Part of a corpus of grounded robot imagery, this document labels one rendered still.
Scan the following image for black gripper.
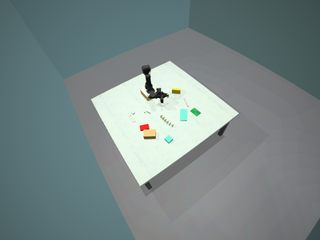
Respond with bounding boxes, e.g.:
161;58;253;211
155;91;168;103

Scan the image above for turquoise flat square block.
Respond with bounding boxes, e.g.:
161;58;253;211
164;135;173;143

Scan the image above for turquoise flat slab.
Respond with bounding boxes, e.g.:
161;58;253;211
180;109;187;121

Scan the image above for green flat slab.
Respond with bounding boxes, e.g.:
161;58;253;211
190;108;201;117

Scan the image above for red rectangular block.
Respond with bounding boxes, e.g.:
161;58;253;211
139;124;149;131

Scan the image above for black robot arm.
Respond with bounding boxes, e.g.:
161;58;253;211
142;65;162;99

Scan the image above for yellow rectangular block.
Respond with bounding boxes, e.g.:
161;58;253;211
172;87;181;94

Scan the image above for tan rectangular block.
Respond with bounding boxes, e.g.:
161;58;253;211
143;129;156;140

